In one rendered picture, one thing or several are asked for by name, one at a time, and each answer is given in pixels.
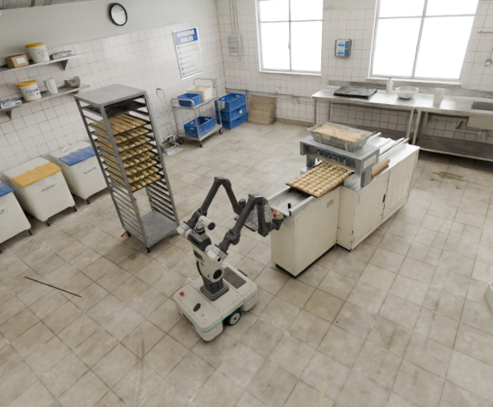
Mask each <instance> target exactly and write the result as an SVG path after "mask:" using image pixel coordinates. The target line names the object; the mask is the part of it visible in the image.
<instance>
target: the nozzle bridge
mask: <svg viewBox="0 0 493 407"><path fill-rule="evenodd" d="M318 149H319V150H320V155H319V156H318V154H317V153H318ZM316 150H317V153H316ZM322 150H323V152H325V156H324V157H323V156H322V155H323V152H322ZM321 152H322V155H321ZM327 153H330V159H328V158H327V157H326V154H327ZM333 154H335V161H333V160H332V158H333ZM379 154H380V148H379V147H376V146H373V145H368V144H365V145H364V147H363V148H361V149H359V150H358V151H356V152H355V153H353V152H349V151H347V150H344V149H339V148H336V147H333V146H331V145H326V144H322V143H319V142H317V141H315V140H314V138H313V137H312V136H309V137H307V138H305V139H303V140H301V141H300V155H302V156H304V155H306V166H307V167H310V166H312V165H314V164H315V159H319V160H321V161H324V162H328V163H331V164H333V165H336V166H340V167H343V168H345V169H348V170H352V171H355V174H358V175H360V174H361V187H365V186H366V185H368V184H369V183H370V180H371V174H372V167H373V166H374V165H375V164H377V163H378V159H379ZM338 155H339V156H341V162H340V163H339V162H338V161H337V160H338V157H339V156H338ZM327 156H328V154H327ZM337 156H338V157H337ZM343 157H344V159H346V163H345V165H344V163H343V162H342V159H343ZM344 159H343V161H344Z"/></svg>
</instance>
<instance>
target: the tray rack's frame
mask: <svg viewBox="0 0 493 407"><path fill-rule="evenodd" d="M143 94H144V92H143V90H141V89H137V88H134V87H130V86H124V85H120V84H117V83H116V84H113V85H109V86H104V87H101V88H98V89H94V90H88V91H85V92H82V93H79V94H73V97H74V100H75V102H76V104H77V108H78V110H79V113H80V115H81V119H82V121H83V124H84V126H85V128H86V132H87V134H88V137H89V139H90V143H91V144H92V147H93V150H94V153H95V156H96V158H97V160H98V164H99V166H100V169H101V171H102V175H103V177H104V179H105V182H106V184H107V188H108V190H109V192H110V195H111V198H112V201H113V203H114V205H115V209H116V211H117V214H118V216H119V220H120V222H121V225H122V227H123V230H124V231H125V232H126V234H127V231H128V232H129V233H130V234H131V235H132V236H133V237H135V238H136V239H137V240H138V241H140V242H141V243H142V244H143V245H142V246H143V247H144V250H146V248H145V247H146V245H145V242H144V238H143V236H142V235H141V234H139V233H138V232H137V231H135V230H134V228H132V227H131V226H130V225H129V224H127V223H126V224H124V222H123V218H122V216H121V214H120V211H119V207H118V205H117V203H116V200H115V197H114V194H113V191H112V190H111V185H110V183H109V181H108V178H107V175H106V172H105V170H104V168H103V165H102V162H101V159H100V157H99V154H98V150H97V148H96V146H95V143H94V139H93V137H92V135H91V132H90V129H89V126H88V123H87V122H86V118H85V116H84V113H83V110H82V109H81V104H80V102H79V100H81V101H84V102H87V103H90V104H93V105H95V106H97V107H98V103H102V105H103V106H107V105H110V104H113V103H117V102H121V101H123V100H127V99H131V98H135V97H137V96H140V95H143ZM140 218H142V219H143V220H142V221H141V222H142V224H143V225H145V226H146V227H144V230H145V231H146V232H147V233H146V236H147V237H148V238H150V239H148V243H149V246H152V245H154V244H156V243H158V242H159V241H161V240H162V239H164V238H166V237H168V236H169V235H170V234H172V233H174V232H177V230H176V229H177V228H178V226H177V224H175V223H174V222H172V221H171V220H169V219H168V218H166V217H165V216H162V215H161V214H160V213H159V212H157V211H155V210H154V209H152V210H151V211H149V212H146V213H145V214H143V215H142V216H140ZM146 251H147V250H146Z"/></svg>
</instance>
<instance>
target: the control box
mask: <svg viewBox="0 0 493 407"><path fill-rule="evenodd" d="M271 208H272V209H273V210H274V211H273V212H272V211H271ZM277 212H279V215H278V214H277ZM273 214H275V216H276V217H274V216H273ZM269 215H270V218H271V219H273V218H275V219H278V220H281V219H283V220H284V221H283V222H282V224H283V225H285V226H286V227H288V228H289V227H290V216H289V213H288V212H285V211H283V210H282V209H280V208H277V207H275V206H274V205H272V204H271V205H270V206H269ZM283 215H285V216H286V218H284V216H283Z"/></svg>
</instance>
